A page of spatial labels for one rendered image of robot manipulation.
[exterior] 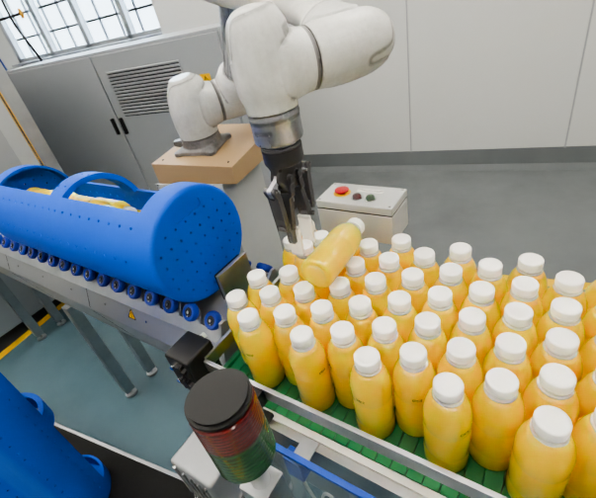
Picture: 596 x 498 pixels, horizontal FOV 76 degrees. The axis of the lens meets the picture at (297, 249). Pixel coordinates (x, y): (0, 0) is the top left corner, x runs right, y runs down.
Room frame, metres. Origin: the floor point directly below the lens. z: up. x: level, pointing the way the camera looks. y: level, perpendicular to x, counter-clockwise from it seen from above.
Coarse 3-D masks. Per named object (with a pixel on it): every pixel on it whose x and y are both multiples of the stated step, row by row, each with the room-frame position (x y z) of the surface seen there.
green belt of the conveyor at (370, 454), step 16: (240, 368) 0.57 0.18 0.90; (288, 384) 0.50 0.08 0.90; (336, 400) 0.44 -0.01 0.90; (288, 416) 0.43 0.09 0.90; (336, 416) 0.41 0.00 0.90; (352, 416) 0.40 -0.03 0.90; (320, 432) 0.39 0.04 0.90; (400, 432) 0.35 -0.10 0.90; (352, 448) 0.35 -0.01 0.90; (400, 448) 0.33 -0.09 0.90; (416, 448) 0.32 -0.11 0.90; (384, 464) 0.31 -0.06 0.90; (400, 464) 0.30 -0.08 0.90; (416, 480) 0.27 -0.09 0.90; (432, 480) 0.27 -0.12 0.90; (480, 480) 0.25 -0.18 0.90; (496, 480) 0.25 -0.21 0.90; (448, 496) 0.24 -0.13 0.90; (464, 496) 0.24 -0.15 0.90
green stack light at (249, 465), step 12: (264, 420) 0.23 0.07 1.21; (264, 432) 0.22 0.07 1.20; (264, 444) 0.21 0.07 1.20; (240, 456) 0.20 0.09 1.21; (252, 456) 0.20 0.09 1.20; (264, 456) 0.21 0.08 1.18; (228, 468) 0.20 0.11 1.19; (240, 468) 0.20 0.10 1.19; (252, 468) 0.20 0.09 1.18; (264, 468) 0.20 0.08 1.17; (228, 480) 0.20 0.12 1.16; (240, 480) 0.20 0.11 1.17; (252, 480) 0.20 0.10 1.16
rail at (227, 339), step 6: (276, 282) 0.73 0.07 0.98; (228, 330) 0.61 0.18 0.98; (222, 336) 0.59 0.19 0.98; (228, 336) 0.60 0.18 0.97; (222, 342) 0.58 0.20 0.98; (228, 342) 0.59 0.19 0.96; (216, 348) 0.57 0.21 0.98; (222, 348) 0.58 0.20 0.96; (210, 354) 0.55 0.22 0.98; (216, 354) 0.56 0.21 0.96; (210, 360) 0.55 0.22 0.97; (216, 360) 0.56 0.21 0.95
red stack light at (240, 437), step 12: (252, 396) 0.22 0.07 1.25; (252, 408) 0.21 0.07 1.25; (240, 420) 0.20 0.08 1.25; (252, 420) 0.21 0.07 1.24; (204, 432) 0.20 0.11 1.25; (216, 432) 0.20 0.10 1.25; (228, 432) 0.20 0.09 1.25; (240, 432) 0.20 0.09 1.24; (252, 432) 0.21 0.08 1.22; (204, 444) 0.20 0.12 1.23; (216, 444) 0.20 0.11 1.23; (228, 444) 0.20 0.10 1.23; (240, 444) 0.20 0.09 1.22; (252, 444) 0.20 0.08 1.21; (216, 456) 0.20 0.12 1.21; (228, 456) 0.20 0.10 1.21
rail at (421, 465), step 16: (208, 368) 0.53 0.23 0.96; (224, 368) 0.51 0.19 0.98; (256, 384) 0.45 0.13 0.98; (272, 400) 0.43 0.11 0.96; (288, 400) 0.41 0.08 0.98; (304, 416) 0.39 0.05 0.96; (320, 416) 0.36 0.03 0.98; (336, 432) 0.35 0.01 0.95; (352, 432) 0.33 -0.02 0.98; (368, 448) 0.31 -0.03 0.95; (384, 448) 0.29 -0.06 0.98; (416, 464) 0.26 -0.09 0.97; (432, 464) 0.25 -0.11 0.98; (448, 480) 0.24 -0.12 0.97; (464, 480) 0.23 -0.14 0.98; (480, 496) 0.21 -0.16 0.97; (496, 496) 0.20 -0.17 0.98
